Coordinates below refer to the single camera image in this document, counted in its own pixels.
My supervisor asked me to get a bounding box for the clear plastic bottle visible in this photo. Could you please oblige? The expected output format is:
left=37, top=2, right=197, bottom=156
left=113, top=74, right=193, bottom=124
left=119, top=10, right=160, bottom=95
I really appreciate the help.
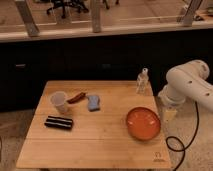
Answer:
left=136, top=68, right=149, bottom=94

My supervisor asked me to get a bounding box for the black office chair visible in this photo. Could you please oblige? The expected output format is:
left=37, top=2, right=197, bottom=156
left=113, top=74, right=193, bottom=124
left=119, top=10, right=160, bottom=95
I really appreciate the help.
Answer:
left=46, top=0, right=89, bottom=19

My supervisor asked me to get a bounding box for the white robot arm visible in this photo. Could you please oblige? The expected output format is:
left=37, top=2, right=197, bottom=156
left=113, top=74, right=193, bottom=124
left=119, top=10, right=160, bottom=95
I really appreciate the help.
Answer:
left=158, top=60, right=213, bottom=122

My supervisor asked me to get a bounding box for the translucent plastic cup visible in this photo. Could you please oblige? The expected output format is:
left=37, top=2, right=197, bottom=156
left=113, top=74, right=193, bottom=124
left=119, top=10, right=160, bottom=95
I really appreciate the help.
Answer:
left=50, top=91, right=68, bottom=114

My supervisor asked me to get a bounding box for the black striped rectangular block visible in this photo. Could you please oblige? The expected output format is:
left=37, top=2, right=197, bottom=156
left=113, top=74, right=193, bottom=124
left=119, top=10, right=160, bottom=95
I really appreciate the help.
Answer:
left=44, top=116, right=73, bottom=130

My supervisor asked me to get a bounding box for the orange bowl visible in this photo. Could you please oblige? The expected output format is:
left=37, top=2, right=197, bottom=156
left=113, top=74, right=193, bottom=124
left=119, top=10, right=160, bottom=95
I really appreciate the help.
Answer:
left=126, top=107, right=161, bottom=141

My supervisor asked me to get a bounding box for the black cable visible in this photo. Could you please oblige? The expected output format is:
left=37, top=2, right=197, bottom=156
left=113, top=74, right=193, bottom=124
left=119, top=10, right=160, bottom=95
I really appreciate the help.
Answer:
left=165, top=101, right=200, bottom=171

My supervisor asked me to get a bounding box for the blue sponge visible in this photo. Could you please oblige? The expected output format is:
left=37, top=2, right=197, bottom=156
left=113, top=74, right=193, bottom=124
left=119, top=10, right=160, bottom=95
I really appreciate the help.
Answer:
left=87, top=95, right=100, bottom=112

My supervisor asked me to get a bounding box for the wooden table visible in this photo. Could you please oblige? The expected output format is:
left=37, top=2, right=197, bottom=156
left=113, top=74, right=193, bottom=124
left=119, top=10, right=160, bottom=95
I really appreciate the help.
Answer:
left=16, top=81, right=171, bottom=169

